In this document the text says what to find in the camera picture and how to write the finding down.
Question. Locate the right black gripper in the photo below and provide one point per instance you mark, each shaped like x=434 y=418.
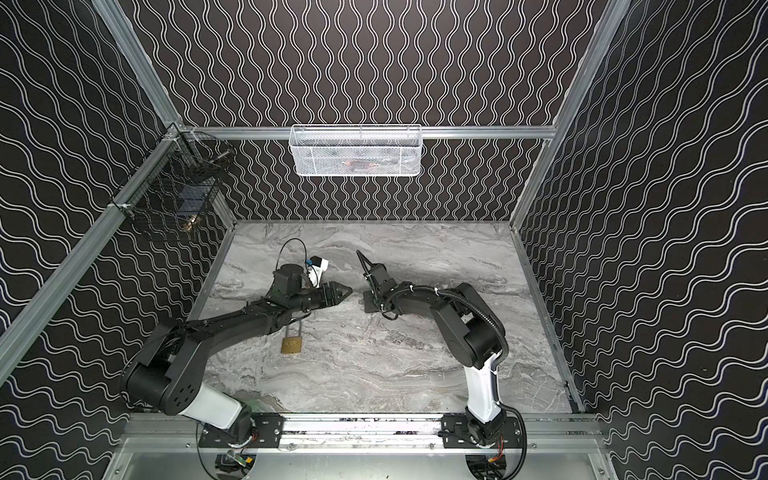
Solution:
x=380 y=284

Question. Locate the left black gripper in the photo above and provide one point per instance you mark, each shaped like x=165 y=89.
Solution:
x=324 y=295

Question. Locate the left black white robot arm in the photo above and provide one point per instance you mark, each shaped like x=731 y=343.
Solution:
x=168 y=372

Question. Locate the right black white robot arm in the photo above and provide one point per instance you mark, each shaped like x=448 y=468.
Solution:
x=473 y=333

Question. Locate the large brass padlock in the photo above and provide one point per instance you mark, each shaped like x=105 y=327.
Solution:
x=292 y=340

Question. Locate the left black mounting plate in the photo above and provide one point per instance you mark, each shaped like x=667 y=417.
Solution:
x=262 y=430

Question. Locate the black mounting plate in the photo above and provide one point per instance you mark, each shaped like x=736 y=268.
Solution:
x=459 y=431
x=262 y=430

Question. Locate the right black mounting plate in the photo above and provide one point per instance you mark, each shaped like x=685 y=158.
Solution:
x=459 y=431

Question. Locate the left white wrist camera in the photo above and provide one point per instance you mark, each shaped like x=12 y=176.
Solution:
x=315 y=267

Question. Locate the white mesh wall basket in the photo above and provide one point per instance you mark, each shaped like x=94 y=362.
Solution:
x=356 y=150

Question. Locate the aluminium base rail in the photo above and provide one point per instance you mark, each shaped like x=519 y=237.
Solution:
x=378 y=433

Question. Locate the black wire wall basket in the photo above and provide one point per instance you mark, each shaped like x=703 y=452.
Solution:
x=184 y=183

